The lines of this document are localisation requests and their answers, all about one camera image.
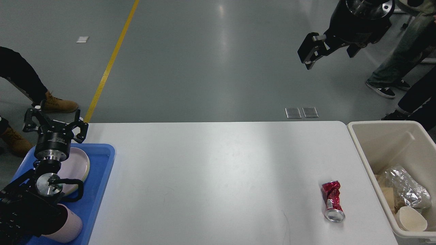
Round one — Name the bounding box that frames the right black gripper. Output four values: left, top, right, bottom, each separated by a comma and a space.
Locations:
297, 0, 394, 70

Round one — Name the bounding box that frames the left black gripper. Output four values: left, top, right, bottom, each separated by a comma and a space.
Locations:
23, 99, 89, 162

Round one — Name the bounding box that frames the pink plate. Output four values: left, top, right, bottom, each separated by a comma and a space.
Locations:
57, 147, 90, 182

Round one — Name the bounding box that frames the pink cup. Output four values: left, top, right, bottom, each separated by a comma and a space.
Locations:
42, 203, 83, 243

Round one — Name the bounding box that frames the large brown paper bag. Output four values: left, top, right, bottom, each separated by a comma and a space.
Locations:
375, 174, 397, 215

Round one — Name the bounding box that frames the crushed red soda can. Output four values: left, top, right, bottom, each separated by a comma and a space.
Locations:
321, 180, 345, 223

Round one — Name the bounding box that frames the clear plastic wrapper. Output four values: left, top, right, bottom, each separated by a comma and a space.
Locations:
380, 165, 432, 212

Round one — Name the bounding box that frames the white bowl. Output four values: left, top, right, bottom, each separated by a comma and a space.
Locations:
394, 206, 427, 232

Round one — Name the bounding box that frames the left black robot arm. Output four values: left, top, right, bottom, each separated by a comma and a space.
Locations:
1, 100, 89, 245

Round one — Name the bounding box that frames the blue plastic tray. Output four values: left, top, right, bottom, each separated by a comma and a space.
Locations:
1, 143, 115, 245

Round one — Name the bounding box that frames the grey floor plate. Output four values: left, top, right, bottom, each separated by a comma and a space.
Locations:
302, 107, 319, 118
285, 107, 302, 119

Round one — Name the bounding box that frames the person with tan boots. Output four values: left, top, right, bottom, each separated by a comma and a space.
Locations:
0, 47, 78, 157

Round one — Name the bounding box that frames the person in grey trousers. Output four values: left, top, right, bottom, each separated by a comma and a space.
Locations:
365, 0, 435, 99

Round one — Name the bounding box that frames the person in dark trousers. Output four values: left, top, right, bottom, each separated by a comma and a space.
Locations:
381, 67, 436, 131

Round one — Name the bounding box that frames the beige plastic bin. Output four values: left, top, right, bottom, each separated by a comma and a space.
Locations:
347, 121, 436, 245

